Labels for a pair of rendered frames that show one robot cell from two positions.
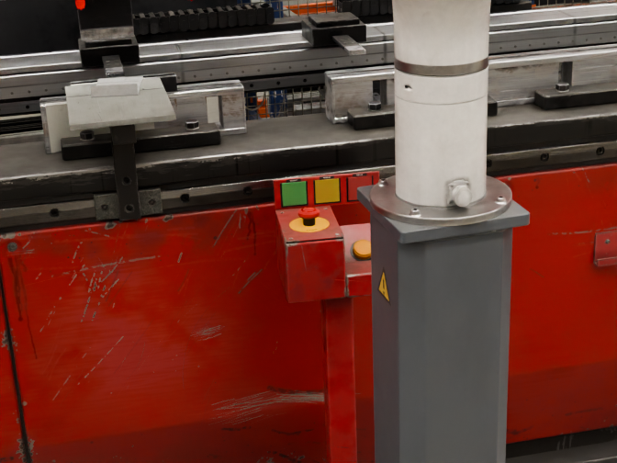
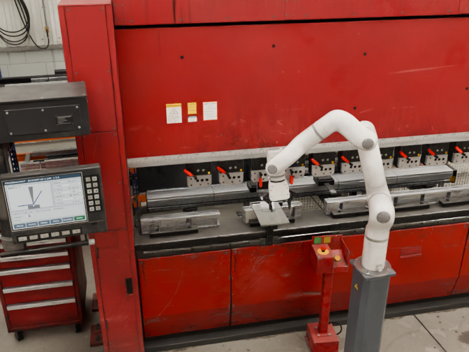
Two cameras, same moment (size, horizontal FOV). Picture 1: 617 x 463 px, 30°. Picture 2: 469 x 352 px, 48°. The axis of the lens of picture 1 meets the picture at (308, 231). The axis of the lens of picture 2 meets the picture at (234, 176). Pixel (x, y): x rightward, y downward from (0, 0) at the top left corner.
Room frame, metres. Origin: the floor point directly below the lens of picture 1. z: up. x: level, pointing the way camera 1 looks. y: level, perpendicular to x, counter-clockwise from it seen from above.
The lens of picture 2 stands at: (-0.91, 0.54, 2.64)
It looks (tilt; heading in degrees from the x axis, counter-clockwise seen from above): 25 degrees down; 0
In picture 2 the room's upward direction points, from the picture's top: straight up
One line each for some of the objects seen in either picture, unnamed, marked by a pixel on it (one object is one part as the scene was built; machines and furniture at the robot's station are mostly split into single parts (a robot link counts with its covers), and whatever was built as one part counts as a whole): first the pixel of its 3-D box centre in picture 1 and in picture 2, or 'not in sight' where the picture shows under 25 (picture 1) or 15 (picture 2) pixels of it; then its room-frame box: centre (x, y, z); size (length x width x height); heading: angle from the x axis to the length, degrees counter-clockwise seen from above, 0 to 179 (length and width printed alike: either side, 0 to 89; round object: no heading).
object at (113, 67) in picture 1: (110, 55); (259, 190); (2.32, 0.39, 1.01); 0.26 x 0.12 x 0.05; 12
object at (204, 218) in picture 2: not in sight; (180, 221); (2.05, 0.90, 0.92); 0.50 x 0.06 x 0.10; 102
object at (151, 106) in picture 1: (117, 102); (269, 214); (2.02, 0.33, 1.00); 0.26 x 0.18 x 0.01; 12
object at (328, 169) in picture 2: not in sight; (321, 161); (2.24, 0.00, 1.26); 0.15 x 0.09 x 0.17; 102
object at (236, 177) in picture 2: not in sight; (229, 170); (2.11, 0.58, 1.26); 0.15 x 0.09 x 0.17; 102
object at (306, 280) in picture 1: (334, 235); (329, 253); (1.94, -0.05, 0.75); 0.20 x 0.16 x 0.18; 97
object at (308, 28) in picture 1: (342, 35); (327, 184); (2.42, -0.09, 1.01); 0.26 x 0.12 x 0.05; 12
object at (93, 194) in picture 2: not in sight; (56, 200); (1.39, 1.42, 1.42); 0.45 x 0.12 x 0.36; 107
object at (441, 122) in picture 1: (440, 133); (374, 251); (1.45, -0.18, 1.09); 0.19 x 0.19 x 0.18
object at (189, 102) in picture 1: (144, 116); (271, 211); (2.17, 0.31, 0.92); 0.39 x 0.06 x 0.10; 102
